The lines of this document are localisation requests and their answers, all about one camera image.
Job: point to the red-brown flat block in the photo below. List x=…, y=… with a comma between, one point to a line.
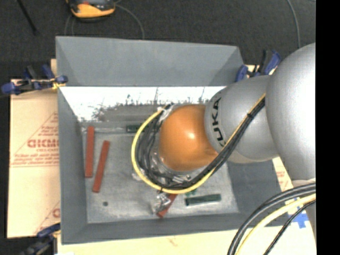
x=170, y=204
x=90, y=153
x=101, y=166

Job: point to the dark green flat block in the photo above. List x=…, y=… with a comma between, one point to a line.
x=203, y=199
x=132, y=128

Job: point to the grey metal bin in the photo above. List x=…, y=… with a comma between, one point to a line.
x=127, y=62

